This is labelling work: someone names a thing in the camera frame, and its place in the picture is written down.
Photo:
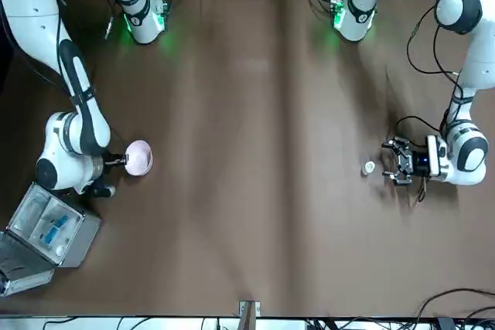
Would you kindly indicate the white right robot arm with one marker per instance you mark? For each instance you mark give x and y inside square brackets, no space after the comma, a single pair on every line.
[23,5]

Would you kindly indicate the aluminium post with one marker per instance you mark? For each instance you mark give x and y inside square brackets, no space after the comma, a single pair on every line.
[249,314]

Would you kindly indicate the blue white medicine box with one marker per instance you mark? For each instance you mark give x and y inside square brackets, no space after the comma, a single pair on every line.
[49,237]
[62,222]

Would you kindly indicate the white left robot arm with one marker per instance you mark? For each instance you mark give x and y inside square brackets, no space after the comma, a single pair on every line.
[475,55]

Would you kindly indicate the pink bowl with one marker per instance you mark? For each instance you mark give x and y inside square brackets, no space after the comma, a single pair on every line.
[139,158]

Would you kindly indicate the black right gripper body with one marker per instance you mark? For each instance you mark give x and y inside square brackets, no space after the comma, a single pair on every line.
[109,162]

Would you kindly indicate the silver metal case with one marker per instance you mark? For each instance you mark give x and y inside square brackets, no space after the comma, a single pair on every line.
[73,237]

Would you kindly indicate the white vitamin bottle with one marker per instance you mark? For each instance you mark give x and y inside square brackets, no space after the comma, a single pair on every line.
[367,168]

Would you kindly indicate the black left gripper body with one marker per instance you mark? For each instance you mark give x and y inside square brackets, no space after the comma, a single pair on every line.
[418,163]

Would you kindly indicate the small white round bottle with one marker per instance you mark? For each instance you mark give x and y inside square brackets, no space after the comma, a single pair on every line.
[60,251]

